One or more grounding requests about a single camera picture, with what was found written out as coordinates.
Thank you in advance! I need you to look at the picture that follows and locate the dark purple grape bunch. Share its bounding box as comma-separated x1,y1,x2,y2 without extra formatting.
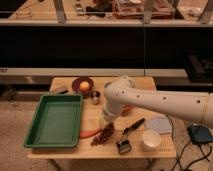
90,123,115,146

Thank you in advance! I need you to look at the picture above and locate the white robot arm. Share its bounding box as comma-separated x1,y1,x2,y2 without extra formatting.
102,76,213,129

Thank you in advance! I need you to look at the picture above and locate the red bowl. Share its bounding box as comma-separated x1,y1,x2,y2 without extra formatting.
121,105,132,116

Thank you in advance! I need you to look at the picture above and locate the small metal cup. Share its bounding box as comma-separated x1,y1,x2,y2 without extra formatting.
90,91,100,105

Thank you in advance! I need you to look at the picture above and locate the orange carrot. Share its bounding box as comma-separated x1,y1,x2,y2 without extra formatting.
79,128,101,139

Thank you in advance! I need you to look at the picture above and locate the wooden table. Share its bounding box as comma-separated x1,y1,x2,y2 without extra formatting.
27,77,176,163

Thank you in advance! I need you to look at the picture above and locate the orange fruit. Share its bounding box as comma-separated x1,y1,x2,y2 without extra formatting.
79,81,90,92

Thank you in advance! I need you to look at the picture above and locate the green plastic tray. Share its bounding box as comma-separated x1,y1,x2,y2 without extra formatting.
24,94,83,148

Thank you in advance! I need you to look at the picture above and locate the grey blue cloth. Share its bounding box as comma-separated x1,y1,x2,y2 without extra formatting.
145,117,172,134

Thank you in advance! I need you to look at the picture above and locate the grey sponge block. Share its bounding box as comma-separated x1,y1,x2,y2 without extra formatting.
51,86,68,94

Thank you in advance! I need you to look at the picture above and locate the black box on floor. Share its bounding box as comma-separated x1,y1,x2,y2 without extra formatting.
187,125,213,144

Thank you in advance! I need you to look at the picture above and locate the black handled brush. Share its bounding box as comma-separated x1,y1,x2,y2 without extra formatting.
116,118,145,154

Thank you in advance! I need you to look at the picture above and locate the black cable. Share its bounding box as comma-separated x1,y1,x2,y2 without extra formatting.
163,113,213,171

